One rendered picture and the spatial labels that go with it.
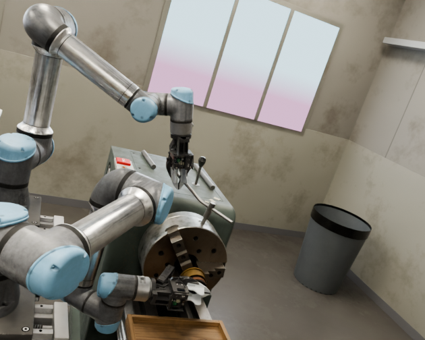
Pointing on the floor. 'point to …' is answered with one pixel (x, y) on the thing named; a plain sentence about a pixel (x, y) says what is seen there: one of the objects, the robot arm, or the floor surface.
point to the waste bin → (330, 247)
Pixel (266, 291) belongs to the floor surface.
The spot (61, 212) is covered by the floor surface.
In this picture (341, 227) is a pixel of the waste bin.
